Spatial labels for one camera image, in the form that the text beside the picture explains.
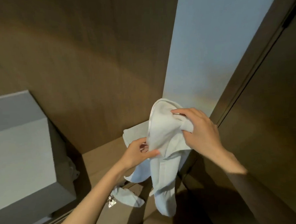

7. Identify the person's left forearm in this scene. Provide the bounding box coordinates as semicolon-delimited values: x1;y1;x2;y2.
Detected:
44;161;135;224

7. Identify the wooden cabinet flap door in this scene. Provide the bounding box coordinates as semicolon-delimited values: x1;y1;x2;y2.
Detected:
92;176;220;224

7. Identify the person's right forearm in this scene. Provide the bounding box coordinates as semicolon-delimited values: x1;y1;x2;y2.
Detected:
210;145;296;224

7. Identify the person's left hand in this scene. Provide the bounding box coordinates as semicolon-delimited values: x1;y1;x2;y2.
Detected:
117;137;161;172

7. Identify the person's right hand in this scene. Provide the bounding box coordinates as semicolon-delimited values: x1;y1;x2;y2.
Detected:
170;105;230;164

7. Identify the wooden back panel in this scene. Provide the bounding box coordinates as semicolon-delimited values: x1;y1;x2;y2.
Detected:
0;0;191;160

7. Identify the grey stone backsplash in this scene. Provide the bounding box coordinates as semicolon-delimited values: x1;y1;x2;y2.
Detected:
0;89;49;135

